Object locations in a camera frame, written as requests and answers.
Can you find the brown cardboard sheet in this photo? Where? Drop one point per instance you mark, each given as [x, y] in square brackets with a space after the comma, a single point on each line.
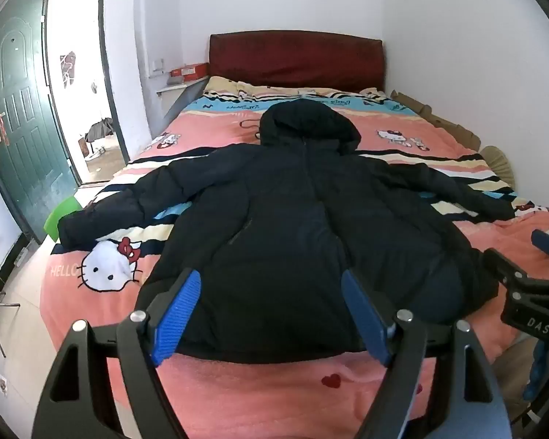
[457, 135]

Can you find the dark cloth pile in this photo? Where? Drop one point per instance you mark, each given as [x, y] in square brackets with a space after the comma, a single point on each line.
[99, 129]

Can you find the small brown box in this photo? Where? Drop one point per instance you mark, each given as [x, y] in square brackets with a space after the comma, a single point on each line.
[86, 146]

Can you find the pink cartoon cat printed blanket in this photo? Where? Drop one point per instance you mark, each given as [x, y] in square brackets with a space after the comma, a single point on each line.
[256, 382]

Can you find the white bedside shelf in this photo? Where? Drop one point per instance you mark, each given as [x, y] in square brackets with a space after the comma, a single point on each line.
[183, 87]

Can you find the green plastic stool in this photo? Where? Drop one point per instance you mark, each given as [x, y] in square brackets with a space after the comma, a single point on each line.
[57, 219]

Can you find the green panelled door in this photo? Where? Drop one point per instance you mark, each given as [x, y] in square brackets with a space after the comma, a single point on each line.
[23, 100]

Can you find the red box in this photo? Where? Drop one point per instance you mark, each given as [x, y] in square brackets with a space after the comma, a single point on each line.
[190, 71]

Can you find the wall poster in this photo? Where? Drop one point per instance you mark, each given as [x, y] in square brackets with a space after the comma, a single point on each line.
[67, 68]

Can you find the black hooded puffer jacket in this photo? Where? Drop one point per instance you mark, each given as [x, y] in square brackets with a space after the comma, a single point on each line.
[279, 215]

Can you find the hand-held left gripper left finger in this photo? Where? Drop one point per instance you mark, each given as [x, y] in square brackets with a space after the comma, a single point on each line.
[179, 315]

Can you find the white wall socket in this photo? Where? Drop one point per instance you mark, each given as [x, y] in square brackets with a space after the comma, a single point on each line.
[2, 383]

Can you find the dark red bed headboard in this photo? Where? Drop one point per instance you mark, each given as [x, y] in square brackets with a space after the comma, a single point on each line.
[297, 59]

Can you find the blue patterned garment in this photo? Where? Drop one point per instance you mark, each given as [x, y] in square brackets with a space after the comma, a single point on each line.
[540, 370]

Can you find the white wall switch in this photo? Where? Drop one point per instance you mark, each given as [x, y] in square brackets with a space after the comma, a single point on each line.
[158, 66]

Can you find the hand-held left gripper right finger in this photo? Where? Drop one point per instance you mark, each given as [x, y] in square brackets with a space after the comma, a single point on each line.
[365, 315]

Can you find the beige pleated cloth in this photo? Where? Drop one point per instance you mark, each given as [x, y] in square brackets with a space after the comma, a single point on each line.
[498, 167]

